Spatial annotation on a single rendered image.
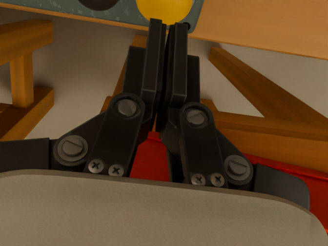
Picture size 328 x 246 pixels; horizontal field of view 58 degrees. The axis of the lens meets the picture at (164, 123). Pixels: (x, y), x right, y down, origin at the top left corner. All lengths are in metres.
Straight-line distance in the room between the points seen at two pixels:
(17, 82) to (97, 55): 0.31
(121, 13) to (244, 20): 0.08
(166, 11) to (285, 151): 0.26
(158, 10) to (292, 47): 0.10
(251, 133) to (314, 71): 0.96
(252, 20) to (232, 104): 1.01
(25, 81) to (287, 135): 0.77
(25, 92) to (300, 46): 0.84
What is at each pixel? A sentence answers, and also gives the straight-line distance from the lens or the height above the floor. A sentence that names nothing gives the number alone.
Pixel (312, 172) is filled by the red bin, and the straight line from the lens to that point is 0.38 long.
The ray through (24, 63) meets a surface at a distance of 0.95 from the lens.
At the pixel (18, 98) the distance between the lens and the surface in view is 0.98.
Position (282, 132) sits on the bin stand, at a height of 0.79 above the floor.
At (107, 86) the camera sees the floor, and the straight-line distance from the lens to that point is 1.15.
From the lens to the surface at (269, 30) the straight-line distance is 0.21.
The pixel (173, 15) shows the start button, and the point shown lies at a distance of 0.17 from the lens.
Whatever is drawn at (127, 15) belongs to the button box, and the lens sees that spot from 0.18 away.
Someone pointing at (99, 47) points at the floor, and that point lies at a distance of 1.12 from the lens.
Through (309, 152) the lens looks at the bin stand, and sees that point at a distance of 0.39.
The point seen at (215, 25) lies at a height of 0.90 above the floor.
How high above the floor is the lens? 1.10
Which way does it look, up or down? 67 degrees down
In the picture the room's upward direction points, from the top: 173 degrees clockwise
